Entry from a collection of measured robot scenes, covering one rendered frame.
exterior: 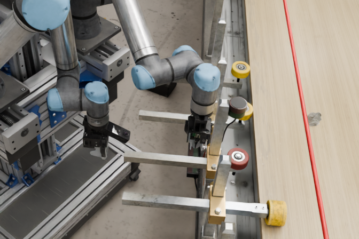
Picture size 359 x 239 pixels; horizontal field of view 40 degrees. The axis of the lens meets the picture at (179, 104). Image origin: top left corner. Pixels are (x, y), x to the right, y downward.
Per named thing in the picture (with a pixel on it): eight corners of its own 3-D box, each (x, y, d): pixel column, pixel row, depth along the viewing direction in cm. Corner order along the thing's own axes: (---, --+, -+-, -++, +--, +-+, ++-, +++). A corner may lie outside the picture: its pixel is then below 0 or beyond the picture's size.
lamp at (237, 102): (220, 149, 177) (229, 107, 162) (220, 137, 181) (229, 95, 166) (236, 150, 177) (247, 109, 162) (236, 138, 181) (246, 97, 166)
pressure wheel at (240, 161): (223, 181, 183) (227, 162, 174) (223, 164, 188) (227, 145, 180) (244, 183, 183) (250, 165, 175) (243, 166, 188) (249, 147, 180)
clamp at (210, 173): (205, 178, 180) (207, 170, 176) (205, 150, 190) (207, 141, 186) (220, 180, 180) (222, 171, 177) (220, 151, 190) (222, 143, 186)
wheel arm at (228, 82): (145, 81, 220) (145, 74, 217) (145, 76, 222) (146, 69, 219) (241, 90, 221) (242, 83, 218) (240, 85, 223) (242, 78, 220)
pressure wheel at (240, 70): (237, 94, 217) (242, 74, 209) (224, 84, 220) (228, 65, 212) (249, 86, 221) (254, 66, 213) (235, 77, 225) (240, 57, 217)
